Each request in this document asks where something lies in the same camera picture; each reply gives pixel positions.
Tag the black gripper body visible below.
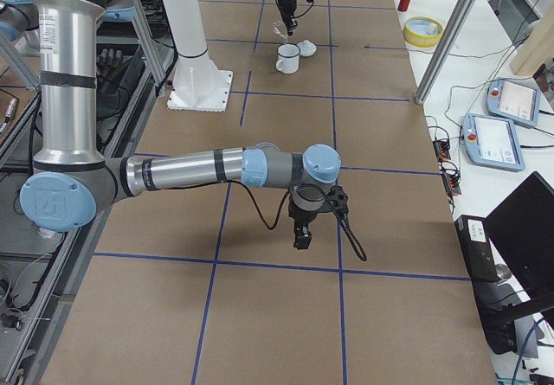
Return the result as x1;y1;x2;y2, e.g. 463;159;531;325
277;0;296;20
288;202;320;226

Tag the clear plastic funnel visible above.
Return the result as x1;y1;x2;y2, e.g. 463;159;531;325
272;20;288;44

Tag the white enamel cup lid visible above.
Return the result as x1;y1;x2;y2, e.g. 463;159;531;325
297;40;317;58

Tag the white enamel mug blue rim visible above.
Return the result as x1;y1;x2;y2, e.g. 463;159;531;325
275;43;300;74

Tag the yellow tape roll with lid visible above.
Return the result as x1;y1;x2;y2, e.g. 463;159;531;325
403;16;444;48

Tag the black box device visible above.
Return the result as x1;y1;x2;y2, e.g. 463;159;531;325
455;215;499;283

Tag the near teach pendant tablet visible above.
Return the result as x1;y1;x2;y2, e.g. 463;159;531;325
461;113;525;171

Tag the teach pendant tablet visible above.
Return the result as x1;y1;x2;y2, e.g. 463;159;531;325
486;79;540;128
461;113;525;171

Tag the black monitor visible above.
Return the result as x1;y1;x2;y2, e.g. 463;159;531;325
485;171;553;324

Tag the far teach pendant tablet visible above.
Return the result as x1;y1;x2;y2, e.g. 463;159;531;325
486;79;540;128

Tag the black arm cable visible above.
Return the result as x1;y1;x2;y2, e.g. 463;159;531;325
224;179;369;262

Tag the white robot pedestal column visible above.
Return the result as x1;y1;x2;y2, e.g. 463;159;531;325
163;0;233;112

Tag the aluminium frame post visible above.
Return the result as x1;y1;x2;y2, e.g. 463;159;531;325
415;0;475;105

